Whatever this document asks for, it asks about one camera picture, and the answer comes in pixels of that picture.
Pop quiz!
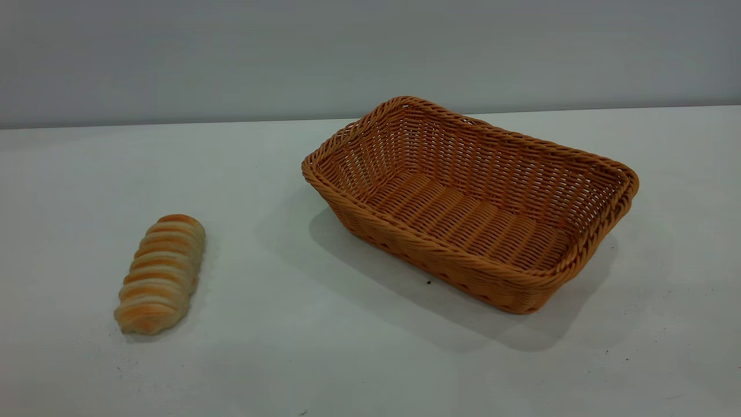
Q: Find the ridged striped bread roll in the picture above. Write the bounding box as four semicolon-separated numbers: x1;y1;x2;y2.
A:
114;214;206;335

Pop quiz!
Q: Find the orange woven wicker basket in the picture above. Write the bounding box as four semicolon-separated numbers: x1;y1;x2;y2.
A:
301;96;640;315

